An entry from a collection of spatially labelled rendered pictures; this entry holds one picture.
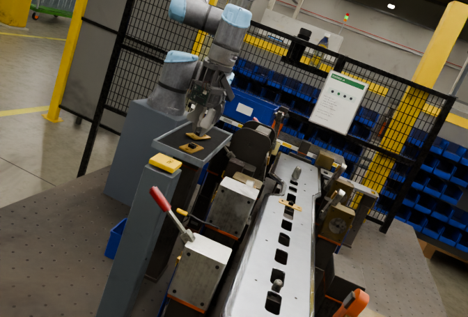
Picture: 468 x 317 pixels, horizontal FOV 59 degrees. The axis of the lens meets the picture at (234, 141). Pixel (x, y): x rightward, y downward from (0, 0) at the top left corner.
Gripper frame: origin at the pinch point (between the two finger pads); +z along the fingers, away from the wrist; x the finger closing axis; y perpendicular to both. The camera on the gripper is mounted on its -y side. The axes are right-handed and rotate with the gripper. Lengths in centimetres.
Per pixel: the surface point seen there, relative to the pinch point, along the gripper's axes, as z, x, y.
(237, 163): 8.3, 7.7, -14.8
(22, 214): 48, -42, 18
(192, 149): 2.0, 6.5, 11.0
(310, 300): 19, 49, 12
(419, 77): -40, 28, -147
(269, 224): 18.3, 26.8, -10.6
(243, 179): 10.3, 13.5, -10.7
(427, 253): 114, 84, -367
